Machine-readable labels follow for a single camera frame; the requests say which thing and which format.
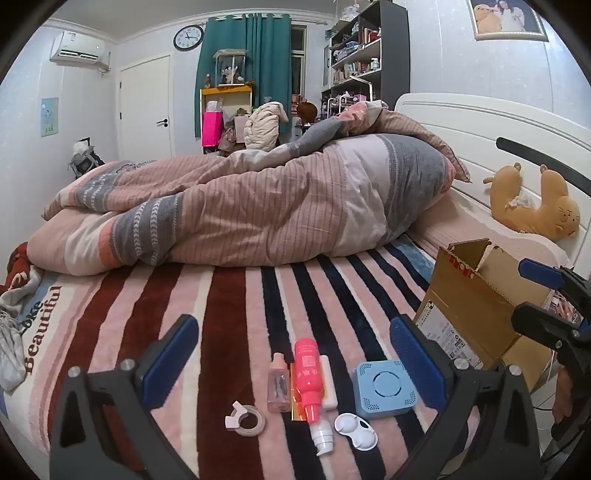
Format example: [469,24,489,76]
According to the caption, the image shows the grey backpack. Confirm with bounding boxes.
[69,141,108,178]

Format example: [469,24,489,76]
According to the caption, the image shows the white contact lens case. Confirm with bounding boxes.
[334,412,379,450]

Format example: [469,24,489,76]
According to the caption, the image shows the window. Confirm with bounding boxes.
[291,25,308,100]

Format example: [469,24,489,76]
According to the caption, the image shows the glass display case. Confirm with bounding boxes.
[212,50,247,86]

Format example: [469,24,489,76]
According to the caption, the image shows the white door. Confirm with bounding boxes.
[117,54,174,160]

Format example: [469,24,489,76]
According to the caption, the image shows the pink grey striped duvet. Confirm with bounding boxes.
[25,99,472,278]

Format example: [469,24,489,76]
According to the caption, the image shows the pink ribbed bed sheet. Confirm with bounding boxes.
[411,185,571,287]

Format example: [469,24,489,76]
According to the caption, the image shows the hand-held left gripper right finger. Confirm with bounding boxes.
[389,315,546,480]

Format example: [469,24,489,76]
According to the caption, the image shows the pink spray bottle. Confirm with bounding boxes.
[294,338,325,424]

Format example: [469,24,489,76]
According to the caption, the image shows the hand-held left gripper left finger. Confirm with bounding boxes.
[48,314,200,480]

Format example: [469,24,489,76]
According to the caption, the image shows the person's right hand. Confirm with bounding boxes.
[553,364,578,423]

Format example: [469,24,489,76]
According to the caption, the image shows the yellow shelf unit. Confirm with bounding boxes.
[199,83,254,155]

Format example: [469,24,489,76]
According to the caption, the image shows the white bed headboard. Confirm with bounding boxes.
[394,92,591,259]

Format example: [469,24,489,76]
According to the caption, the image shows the black curved bar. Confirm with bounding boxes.
[496,137,591,185]

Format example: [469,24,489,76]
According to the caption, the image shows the grey white cloth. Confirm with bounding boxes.
[0,272,44,393]

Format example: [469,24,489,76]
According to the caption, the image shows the pink paper bag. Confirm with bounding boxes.
[202,111,223,147]

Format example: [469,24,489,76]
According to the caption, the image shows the small blue wall poster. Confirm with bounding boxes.
[41,97,60,138]

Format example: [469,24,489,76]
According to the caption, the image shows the teal curtain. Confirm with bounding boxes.
[194,15,294,130]

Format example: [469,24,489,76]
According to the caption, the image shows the red plush toy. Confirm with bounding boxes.
[4,242,33,291]

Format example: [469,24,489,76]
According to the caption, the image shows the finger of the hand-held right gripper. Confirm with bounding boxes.
[510,301,591,354]
[518,257,591,298]

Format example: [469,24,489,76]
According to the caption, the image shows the gold foil card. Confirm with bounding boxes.
[290,362,335,422]

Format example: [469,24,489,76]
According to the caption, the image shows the white air conditioner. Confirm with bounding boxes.
[49,31,112,72]

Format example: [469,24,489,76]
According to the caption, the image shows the white puffer jacket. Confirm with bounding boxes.
[244,102,289,152]

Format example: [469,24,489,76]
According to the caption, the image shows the dark bookshelf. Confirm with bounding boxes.
[321,0,411,114]

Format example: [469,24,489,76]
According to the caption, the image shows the white rectangular case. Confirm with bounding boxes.
[318,354,338,411]

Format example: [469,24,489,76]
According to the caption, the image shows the brown cardboard box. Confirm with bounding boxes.
[412,237,566,393]

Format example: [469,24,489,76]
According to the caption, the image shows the blue square device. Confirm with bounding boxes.
[352,360,422,421]

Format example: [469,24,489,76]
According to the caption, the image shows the small clear pink bottle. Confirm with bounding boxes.
[267,353,293,414]

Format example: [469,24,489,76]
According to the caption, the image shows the framed wall picture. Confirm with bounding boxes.
[466,0,550,42]

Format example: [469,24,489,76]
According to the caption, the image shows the black wall clock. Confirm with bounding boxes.
[173,24,205,51]

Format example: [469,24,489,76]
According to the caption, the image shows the striped fleece blanket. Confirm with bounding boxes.
[0,240,485,480]

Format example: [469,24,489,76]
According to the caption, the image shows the tan plush toy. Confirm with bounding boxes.
[483,162,581,241]

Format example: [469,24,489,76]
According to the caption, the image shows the white tape roll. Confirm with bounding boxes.
[225,401,267,438]

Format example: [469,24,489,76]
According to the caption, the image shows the blue printed cloth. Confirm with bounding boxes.
[397,237,435,287]

